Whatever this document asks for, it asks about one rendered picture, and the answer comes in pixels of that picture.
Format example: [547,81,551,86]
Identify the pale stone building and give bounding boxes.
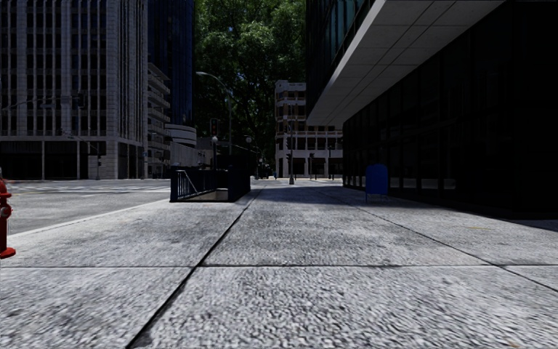
[274,79,344,180]

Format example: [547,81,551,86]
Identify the dark stairway railing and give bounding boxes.
[169,135,252,204]

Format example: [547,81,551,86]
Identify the grey street lamp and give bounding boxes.
[195,71,233,156]

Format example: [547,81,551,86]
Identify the blue letter box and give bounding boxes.
[365,163,389,203]

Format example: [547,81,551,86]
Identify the trees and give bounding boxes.
[193,0,307,175]

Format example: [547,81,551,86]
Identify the pale tiered concrete building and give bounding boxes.
[147,62,206,180]

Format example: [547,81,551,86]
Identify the glass tower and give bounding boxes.
[147,0,195,128]

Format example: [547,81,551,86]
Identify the dark glass building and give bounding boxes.
[305,0,558,220]

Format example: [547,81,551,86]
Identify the red fire hydrant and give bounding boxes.
[0,167,17,260]

